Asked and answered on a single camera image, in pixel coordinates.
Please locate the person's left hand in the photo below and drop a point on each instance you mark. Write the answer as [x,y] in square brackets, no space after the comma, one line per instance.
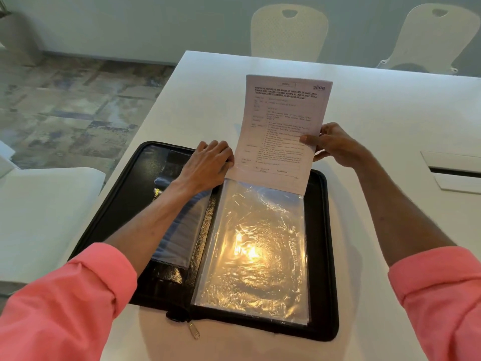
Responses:
[205,165]

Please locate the person's right hand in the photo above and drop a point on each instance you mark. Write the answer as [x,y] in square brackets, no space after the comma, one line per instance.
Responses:
[340,146]

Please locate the person's left fingers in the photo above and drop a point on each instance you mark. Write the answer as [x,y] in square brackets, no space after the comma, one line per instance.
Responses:
[220,150]

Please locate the person's right thumb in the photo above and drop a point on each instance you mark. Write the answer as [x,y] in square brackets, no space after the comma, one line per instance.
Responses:
[311,139]

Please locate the printed white paper document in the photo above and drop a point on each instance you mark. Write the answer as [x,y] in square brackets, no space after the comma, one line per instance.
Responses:
[280,124]

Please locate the large clear plastic sleeve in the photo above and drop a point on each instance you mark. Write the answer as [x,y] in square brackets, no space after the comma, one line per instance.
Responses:
[255,266]

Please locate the person's left forearm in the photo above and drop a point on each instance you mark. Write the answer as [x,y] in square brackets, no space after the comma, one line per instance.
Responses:
[158,221]

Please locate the person's right forearm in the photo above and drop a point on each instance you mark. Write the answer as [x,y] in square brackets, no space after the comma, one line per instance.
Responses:
[398,210]

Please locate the bluish clear plastic pocket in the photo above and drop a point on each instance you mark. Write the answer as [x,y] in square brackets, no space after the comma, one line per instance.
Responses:
[182,236]

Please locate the white perforated plastic chair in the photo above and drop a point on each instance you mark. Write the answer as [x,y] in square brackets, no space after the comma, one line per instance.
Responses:
[432,37]
[287,31]

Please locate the black zip portfolio folder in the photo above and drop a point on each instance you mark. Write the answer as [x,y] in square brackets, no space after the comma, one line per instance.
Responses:
[324,259]

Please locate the silver zipper pull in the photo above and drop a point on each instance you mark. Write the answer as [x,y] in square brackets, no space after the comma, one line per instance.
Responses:
[194,330]

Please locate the white chair seat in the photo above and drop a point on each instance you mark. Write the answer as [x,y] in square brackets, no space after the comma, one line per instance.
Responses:
[5,161]
[41,218]

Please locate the pink right shirt sleeve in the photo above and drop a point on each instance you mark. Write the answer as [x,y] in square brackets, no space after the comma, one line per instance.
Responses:
[443,296]

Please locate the pink shirt sleeve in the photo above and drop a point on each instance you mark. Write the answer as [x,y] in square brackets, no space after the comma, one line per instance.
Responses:
[64,308]
[443,296]

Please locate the pink left shirt sleeve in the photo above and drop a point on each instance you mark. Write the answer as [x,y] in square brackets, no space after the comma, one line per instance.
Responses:
[64,308]

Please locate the white planter pot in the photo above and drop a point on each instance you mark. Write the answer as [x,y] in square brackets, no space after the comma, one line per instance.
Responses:
[17,37]

